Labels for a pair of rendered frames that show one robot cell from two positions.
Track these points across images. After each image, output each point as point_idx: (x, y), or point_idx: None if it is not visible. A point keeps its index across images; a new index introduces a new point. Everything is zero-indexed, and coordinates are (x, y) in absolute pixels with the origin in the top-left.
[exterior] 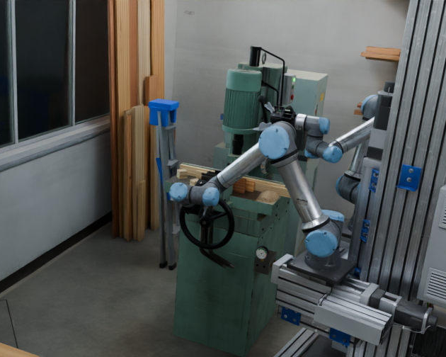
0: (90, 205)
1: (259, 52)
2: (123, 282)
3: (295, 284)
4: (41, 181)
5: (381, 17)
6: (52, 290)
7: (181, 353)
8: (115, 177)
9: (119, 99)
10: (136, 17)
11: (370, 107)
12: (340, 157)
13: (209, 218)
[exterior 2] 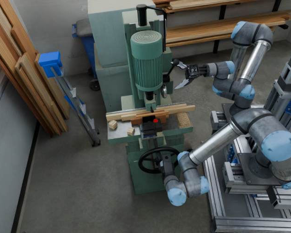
0: (27, 130)
1: (146, 11)
2: (82, 170)
3: (246, 185)
4: None
5: None
6: (46, 204)
7: (149, 205)
8: (33, 108)
9: (5, 60)
10: None
11: (244, 34)
12: (251, 91)
13: None
